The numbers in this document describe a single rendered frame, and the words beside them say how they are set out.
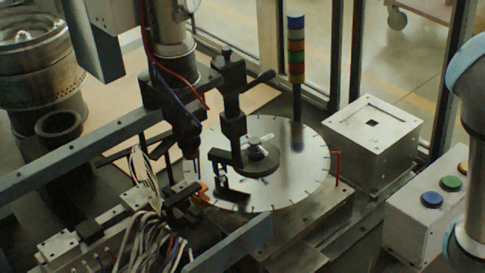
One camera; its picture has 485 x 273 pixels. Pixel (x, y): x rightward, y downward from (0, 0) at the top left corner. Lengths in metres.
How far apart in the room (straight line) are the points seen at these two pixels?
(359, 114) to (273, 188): 0.39
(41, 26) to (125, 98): 0.35
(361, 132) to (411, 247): 0.32
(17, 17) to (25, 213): 0.59
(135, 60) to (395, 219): 1.17
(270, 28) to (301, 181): 0.69
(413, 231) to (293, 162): 0.29
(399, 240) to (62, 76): 0.99
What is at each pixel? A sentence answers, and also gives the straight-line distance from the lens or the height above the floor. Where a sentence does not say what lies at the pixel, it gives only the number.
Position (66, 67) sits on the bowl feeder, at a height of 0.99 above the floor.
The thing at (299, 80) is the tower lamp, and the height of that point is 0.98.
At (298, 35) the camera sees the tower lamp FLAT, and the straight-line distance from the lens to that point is 1.45.
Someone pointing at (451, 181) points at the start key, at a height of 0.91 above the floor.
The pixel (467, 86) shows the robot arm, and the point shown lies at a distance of 0.89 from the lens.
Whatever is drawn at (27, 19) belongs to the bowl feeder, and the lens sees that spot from 1.87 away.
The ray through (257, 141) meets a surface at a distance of 1.29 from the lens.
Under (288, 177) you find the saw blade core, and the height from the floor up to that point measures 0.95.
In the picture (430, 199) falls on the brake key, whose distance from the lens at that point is 1.31.
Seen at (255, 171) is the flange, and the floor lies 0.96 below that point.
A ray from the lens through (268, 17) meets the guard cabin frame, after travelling 1.82.
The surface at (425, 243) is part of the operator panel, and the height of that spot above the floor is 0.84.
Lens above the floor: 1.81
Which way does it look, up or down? 38 degrees down
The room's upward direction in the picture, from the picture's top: 5 degrees counter-clockwise
